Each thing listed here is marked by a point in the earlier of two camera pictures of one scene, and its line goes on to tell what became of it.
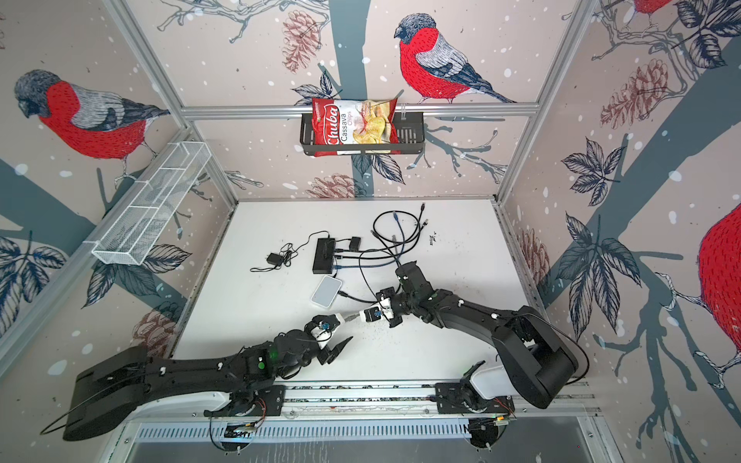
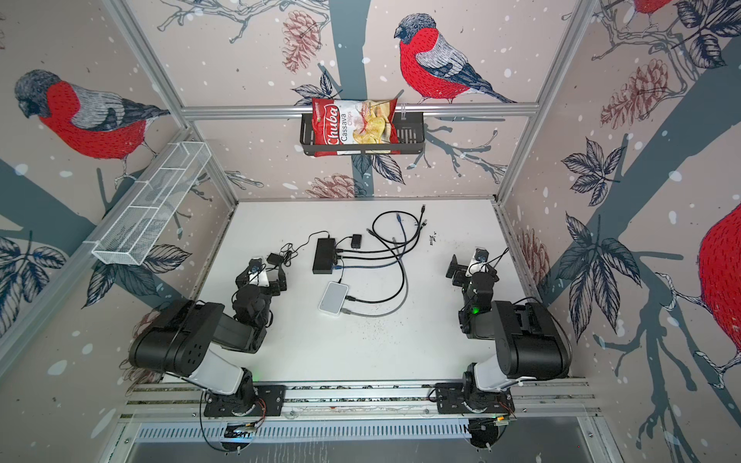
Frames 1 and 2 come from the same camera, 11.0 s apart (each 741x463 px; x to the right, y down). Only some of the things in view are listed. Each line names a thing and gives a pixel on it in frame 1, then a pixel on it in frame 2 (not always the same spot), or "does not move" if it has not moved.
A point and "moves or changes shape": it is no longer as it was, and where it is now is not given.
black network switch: [323, 256] does not move
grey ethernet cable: [358, 315] moves or changes shape
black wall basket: [410, 139] does not move
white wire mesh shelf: [137, 223] does not move
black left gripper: [329, 356] -> [277, 285]
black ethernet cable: [396, 243] does not move
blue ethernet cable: [379, 264] does not move
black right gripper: [387, 293] -> [459, 271]
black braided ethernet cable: [383, 238] does not move
